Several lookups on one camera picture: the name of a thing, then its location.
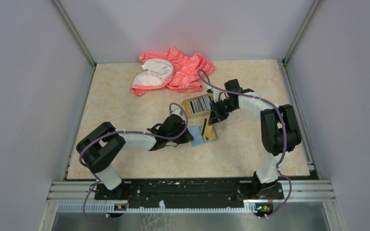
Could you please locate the pink patterned cloth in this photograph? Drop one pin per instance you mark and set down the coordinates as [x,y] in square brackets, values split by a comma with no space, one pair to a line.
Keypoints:
[172,70]

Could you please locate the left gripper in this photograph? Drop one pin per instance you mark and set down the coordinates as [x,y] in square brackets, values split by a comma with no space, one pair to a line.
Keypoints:
[187,137]

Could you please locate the gold credit card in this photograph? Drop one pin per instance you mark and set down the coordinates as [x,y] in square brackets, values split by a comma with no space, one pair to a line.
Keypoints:
[207,130]
[213,136]

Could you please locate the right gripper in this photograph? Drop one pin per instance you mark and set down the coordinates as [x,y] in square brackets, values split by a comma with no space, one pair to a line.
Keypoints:
[216,116]

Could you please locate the aluminium frame rail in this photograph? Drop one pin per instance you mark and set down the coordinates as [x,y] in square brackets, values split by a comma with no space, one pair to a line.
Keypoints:
[76,196]

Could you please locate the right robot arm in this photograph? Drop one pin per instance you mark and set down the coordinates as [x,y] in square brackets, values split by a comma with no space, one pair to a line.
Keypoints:
[280,131]

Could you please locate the cream oval card tray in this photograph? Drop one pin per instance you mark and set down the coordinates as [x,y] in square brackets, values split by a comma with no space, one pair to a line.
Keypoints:
[191,110]

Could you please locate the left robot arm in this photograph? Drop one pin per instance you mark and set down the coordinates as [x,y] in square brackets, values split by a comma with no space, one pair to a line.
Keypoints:
[98,150]

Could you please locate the stack of cards in tray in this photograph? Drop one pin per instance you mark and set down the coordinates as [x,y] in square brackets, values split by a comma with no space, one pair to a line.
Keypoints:
[199,104]

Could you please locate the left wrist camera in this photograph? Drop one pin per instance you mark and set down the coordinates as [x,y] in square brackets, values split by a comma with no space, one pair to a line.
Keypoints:
[178,112]

